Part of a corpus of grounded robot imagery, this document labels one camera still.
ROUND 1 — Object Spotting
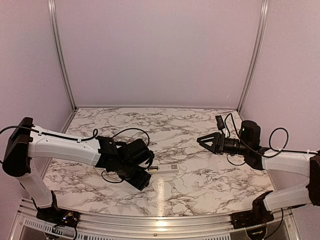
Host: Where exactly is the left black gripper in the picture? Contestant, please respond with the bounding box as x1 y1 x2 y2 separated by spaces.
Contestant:
116 161 152 190

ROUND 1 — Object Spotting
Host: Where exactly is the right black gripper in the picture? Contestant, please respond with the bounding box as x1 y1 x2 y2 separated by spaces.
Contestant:
197 132 250 156

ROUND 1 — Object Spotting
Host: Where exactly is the white remote control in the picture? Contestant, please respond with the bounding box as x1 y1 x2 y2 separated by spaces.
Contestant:
147 163 180 174

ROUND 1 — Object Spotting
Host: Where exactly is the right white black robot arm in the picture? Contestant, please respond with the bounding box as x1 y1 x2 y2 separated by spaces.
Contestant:
197 120 320 224

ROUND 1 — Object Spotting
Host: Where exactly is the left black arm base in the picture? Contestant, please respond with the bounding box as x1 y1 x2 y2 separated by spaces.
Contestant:
36 191 80 228

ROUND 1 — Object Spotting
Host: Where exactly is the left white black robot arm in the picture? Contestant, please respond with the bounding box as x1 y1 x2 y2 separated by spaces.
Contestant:
2 117 155 223

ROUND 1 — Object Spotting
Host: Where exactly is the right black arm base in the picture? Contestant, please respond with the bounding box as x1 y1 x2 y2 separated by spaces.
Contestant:
230 190 274 229

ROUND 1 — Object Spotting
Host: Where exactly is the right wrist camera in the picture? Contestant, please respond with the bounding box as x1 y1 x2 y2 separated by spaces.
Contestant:
215 115 225 131

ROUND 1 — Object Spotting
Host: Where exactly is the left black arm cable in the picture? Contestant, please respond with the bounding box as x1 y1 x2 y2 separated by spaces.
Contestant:
0 126 151 183

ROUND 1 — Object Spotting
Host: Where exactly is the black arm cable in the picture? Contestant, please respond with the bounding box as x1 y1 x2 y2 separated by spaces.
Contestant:
0 126 151 183
223 112 320 166

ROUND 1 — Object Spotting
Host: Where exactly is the front aluminium rail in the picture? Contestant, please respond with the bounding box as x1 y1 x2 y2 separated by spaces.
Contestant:
14 197 298 240

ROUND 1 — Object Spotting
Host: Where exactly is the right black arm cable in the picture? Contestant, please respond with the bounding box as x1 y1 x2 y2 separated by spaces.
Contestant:
223 112 320 166

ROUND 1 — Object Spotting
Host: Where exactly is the right aluminium frame post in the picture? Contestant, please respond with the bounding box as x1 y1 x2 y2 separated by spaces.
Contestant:
236 0 270 114

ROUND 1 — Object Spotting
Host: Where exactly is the aluminium frame post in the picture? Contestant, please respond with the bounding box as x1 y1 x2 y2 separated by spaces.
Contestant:
236 0 270 114
47 0 77 112

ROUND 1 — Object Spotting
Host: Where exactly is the left aluminium frame post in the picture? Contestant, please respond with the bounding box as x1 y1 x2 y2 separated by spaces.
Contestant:
47 0 77 112

